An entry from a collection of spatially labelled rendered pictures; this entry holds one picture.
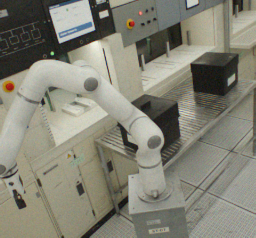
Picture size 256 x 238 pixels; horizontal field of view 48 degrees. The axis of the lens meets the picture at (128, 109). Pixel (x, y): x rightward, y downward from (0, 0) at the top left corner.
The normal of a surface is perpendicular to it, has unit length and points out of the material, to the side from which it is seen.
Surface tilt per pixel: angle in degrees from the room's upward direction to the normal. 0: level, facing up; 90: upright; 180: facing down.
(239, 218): 0
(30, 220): 90
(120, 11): 90
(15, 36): 90
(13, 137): 58
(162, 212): 90
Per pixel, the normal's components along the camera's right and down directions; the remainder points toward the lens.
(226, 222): -0.18, -0.87
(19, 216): 0.70, 0.21
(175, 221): 0.01, 0.46
